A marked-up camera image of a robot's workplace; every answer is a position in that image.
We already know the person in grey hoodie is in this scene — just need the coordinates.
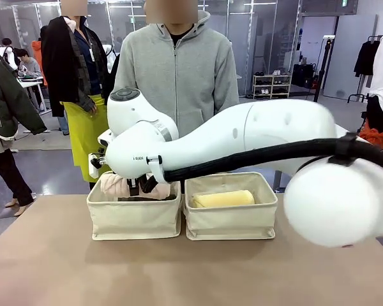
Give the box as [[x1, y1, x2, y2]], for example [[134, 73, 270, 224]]
[[113, 0, 241, 138]]

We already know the seated person in grey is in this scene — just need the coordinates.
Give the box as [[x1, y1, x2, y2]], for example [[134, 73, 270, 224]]
[[17, 48, 44, 78]]

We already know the person with yellow apron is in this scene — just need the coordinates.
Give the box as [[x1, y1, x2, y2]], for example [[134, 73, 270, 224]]
[[40, 0, 116, 183]]

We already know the person in orange jacket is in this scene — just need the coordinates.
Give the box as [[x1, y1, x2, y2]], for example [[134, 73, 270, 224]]
[[31, 40, 49, 87]]

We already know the pink towel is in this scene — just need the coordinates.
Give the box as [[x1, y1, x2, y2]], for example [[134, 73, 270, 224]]
[[99, 171, 170, 201]]

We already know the white desk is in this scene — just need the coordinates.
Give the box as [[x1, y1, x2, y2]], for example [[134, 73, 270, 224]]
[[18, 75, 47, 112]]

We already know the beige fabric basket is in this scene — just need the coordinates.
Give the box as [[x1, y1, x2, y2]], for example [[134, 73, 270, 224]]
[[183, 171, 279, 242], [86, 173, 183, 242]]

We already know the dark brown towel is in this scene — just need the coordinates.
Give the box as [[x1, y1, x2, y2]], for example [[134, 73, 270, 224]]
[[117, 194, 177, 201]]

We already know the wooden shoe rack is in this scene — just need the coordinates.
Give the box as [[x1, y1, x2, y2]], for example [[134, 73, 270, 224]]
[[252, 73, 292, 99]]

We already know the hanging black garment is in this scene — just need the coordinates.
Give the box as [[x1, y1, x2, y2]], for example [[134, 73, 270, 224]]
[[353, 40, 381, 78]]

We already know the yellow towel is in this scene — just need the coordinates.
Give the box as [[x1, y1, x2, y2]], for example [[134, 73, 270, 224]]
[[191, 189, 255, 209]]

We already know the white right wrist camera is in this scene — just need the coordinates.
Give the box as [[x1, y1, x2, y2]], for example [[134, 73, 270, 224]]
[[88, 152, 111, 180]]

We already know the person in dark green jacket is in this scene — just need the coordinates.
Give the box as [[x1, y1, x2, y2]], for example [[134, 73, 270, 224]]
[[0, 45, 48, 217]]

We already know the person in white hoodie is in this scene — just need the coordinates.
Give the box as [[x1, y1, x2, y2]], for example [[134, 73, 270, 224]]
[[0, 38, 19, 71]]

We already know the black velcro strap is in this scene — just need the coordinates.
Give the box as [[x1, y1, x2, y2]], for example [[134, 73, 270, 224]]
[[327, 132, 360, 167]]

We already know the black tripod stand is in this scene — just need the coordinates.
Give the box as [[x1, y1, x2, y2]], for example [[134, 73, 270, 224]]
[[313, 34, 336, 103]]

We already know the black suitcase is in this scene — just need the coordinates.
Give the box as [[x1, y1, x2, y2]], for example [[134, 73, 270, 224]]
[[292, 62, 317, 89]]

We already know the black clothes rack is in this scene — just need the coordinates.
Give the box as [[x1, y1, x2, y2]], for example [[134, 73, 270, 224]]
[[347, 34, 383, 103]]

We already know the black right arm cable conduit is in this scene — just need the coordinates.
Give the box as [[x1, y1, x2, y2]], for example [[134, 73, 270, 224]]
[[162, 136, 383, 184]]

